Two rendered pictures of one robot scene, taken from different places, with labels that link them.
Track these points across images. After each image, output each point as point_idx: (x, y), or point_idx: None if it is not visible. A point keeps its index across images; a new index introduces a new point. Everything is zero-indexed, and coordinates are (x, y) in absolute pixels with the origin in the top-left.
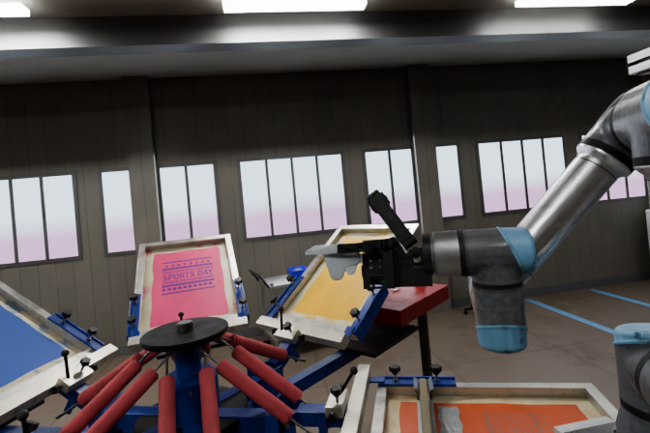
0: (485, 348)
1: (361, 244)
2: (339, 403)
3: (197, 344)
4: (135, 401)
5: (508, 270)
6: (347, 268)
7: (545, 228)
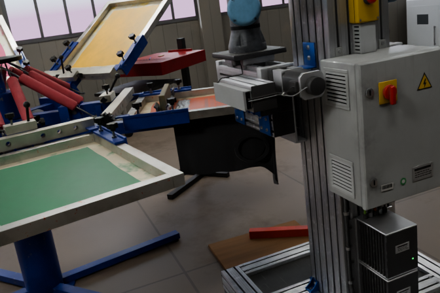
0: None
1: None
2: (108, 94)
3: (2, 62)
4: None
5: None
6: None
7: None
